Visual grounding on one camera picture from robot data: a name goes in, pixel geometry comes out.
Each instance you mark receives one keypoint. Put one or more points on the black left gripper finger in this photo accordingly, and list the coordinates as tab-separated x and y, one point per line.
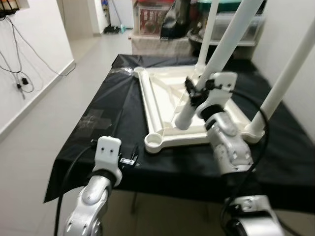
135	151

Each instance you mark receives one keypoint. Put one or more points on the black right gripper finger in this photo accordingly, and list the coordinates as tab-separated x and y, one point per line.
190	86

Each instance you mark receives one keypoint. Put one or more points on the white plastic table top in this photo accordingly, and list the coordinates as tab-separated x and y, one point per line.
167	98

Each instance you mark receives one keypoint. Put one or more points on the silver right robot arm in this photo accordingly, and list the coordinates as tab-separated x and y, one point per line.
231	147

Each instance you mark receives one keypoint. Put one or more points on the black tablecloth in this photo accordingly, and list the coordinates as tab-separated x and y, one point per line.
98	162

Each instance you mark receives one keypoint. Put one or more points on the black basin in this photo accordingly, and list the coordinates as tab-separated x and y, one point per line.
197	44

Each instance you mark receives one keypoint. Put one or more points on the clear plastic bag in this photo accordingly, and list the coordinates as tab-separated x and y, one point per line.
98	120

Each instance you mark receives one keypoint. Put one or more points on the stone ledge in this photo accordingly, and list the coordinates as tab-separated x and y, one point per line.
157	45

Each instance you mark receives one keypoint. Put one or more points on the black plastic bag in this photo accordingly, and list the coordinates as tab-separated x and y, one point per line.
177	22

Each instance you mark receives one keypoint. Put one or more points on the green pot lid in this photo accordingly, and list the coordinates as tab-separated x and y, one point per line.
226	4

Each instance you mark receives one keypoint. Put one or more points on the black power adapter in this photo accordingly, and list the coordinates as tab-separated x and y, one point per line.
22	80

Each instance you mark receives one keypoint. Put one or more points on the black and orange device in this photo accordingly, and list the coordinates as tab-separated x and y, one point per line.
7	6

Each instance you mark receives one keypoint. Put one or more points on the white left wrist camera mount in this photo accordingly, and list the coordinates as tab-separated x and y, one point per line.
108	155

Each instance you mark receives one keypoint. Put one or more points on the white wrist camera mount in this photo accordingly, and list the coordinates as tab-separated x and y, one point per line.
221	86
108	155

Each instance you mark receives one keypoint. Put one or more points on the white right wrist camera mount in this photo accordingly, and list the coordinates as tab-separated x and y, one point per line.
221	86

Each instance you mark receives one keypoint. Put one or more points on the grey folding table frame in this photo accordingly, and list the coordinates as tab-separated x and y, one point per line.
133	202

